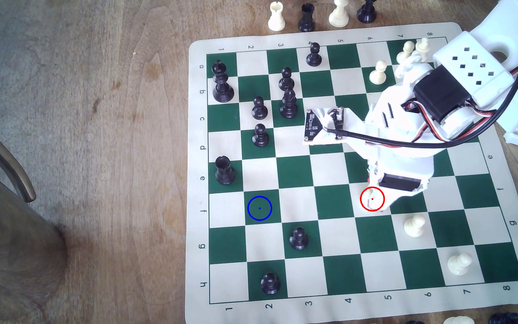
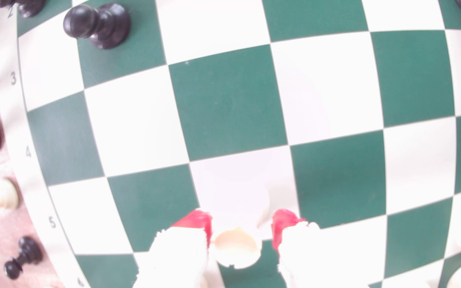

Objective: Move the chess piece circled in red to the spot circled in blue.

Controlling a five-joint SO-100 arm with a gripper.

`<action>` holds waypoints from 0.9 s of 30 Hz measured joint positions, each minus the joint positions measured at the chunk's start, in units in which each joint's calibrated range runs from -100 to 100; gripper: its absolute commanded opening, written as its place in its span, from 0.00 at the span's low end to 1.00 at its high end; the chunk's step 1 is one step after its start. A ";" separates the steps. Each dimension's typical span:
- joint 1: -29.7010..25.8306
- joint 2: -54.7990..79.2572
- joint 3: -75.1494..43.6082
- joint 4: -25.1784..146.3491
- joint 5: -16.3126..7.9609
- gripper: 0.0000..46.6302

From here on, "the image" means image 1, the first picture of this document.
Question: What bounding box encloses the black king chess piece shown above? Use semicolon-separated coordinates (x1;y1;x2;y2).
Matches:
211;60;235;103

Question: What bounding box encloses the white rook chess piece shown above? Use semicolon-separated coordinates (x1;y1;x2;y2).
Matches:
267;1;286;32
366;188;385;211

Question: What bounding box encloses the dark wooden chair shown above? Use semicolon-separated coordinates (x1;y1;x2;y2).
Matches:
0;157;68;321

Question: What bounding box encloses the green white chess mat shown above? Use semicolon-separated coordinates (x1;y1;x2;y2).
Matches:
184;22;518;324

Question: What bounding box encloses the black pawn chess piece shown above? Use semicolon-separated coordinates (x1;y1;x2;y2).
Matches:
251;96;269;120
289;226;309;251
252;123;270;148
306;42;323;67
260;272;281;295
278;67;296;92

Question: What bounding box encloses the black bishop chess piece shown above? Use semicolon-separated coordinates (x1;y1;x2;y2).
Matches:
280;89;299;119

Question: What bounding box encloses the white pawn chess piece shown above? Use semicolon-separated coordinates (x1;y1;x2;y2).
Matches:
369;60;388;85
404;213;426;238
396;40;416;65
447;252;473;276

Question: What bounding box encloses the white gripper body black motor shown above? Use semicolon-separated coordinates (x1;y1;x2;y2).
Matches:
344;74;449;196

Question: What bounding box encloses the black rook chess piece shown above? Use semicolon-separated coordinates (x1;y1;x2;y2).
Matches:
214;156;237;185
298;3;316;32

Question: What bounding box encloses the curved metal chair bar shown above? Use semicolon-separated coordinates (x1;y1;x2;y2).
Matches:
0;110;37;203

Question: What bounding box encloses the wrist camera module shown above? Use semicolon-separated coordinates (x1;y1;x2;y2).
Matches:
303;107;348;146

